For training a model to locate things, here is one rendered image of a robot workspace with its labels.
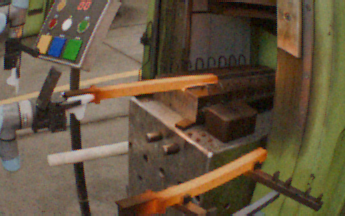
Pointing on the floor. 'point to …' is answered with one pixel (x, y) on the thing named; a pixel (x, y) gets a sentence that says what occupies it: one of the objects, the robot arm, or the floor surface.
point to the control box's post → (77, 146)
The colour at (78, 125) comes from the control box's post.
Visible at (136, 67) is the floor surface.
